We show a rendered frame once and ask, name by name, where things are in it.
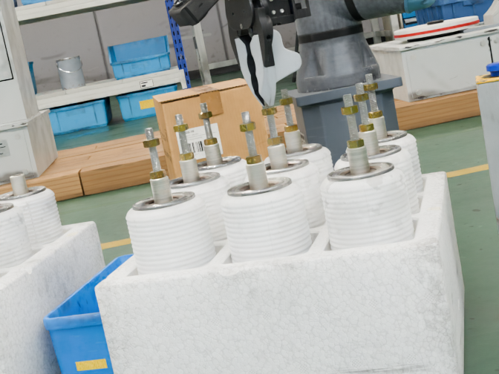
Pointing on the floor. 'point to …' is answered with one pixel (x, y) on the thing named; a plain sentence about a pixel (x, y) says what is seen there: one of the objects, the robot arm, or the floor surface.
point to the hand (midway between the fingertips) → (261, 96)
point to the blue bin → (82, 328)
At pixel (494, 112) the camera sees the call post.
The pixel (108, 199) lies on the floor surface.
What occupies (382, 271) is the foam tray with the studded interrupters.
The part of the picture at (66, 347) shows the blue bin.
